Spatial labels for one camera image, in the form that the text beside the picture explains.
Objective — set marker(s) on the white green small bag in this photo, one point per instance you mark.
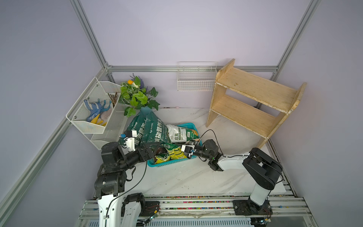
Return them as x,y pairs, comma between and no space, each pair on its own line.
181,134

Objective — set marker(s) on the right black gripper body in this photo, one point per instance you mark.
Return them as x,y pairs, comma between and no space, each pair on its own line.
198,151

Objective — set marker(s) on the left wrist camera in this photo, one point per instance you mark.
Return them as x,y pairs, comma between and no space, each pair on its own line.
127,140

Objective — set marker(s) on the blue knitted glove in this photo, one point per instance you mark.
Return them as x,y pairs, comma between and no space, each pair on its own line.
95,108

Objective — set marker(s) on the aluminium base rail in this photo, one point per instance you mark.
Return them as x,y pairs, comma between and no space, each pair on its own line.
225,210

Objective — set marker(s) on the white mesh corner rack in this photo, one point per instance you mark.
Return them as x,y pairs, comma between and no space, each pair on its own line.
98,135

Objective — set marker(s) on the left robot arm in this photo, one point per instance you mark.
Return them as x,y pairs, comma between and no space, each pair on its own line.
116,208

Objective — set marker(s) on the wooden two-tier shelf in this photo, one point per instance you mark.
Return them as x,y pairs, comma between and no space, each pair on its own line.
269,93

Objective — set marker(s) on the teal vase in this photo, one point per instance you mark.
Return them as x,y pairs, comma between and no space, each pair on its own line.
145,110

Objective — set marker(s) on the dark green soil bag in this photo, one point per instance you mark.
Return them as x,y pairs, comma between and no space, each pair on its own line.
158,131
141,123

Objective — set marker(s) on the yellow green fertilizer bag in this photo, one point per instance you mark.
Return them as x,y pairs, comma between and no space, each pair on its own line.
168,152

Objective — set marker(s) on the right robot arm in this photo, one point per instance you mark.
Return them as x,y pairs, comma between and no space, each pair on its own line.
265,171

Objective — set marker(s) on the white wire wall basket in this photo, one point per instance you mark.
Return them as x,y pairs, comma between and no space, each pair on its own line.
196,75

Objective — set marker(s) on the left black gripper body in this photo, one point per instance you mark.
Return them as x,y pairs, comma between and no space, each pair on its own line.
142,157

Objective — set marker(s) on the teal plastic basket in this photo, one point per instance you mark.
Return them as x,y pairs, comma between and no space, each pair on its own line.
151,162

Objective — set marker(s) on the yellow toy in rack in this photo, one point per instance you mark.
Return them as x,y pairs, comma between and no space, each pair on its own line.
98,121

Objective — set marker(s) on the artificial green plant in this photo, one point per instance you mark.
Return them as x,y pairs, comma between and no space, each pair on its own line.
135,95

